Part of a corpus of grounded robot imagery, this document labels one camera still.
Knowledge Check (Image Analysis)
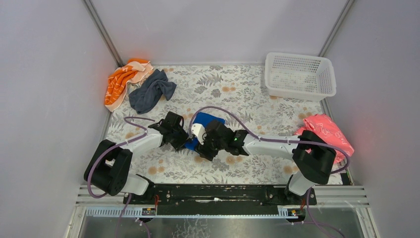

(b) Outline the blue towel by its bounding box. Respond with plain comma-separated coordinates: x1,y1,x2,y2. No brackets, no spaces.
185,112,225,151

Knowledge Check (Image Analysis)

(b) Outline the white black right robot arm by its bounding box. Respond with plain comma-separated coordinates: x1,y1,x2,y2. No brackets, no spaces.
191,119,336,196

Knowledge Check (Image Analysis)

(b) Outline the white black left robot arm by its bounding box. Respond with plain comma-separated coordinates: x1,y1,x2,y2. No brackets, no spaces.
84,112,188,198

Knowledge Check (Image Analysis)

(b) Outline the dark grey towel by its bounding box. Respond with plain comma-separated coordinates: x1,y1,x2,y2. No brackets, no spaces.
129,69,177,114

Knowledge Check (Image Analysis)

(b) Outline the floral tablecloth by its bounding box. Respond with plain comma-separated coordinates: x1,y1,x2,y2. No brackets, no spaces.
106,65,322,184

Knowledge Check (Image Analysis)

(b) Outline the orange white towel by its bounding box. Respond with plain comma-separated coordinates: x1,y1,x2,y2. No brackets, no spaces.
104,58,154,112

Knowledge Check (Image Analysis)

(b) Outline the white plastic basket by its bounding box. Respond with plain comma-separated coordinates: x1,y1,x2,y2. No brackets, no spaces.
264,52,336,102

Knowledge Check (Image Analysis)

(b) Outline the pink patterned towel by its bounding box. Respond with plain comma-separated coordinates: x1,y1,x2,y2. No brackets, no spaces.
295,114,355,156

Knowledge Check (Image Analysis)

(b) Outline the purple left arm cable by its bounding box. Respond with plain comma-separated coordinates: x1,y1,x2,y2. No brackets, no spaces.
87,117,156,238

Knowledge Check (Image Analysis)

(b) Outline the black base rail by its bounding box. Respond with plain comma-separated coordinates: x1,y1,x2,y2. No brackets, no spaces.
123,183,317,216

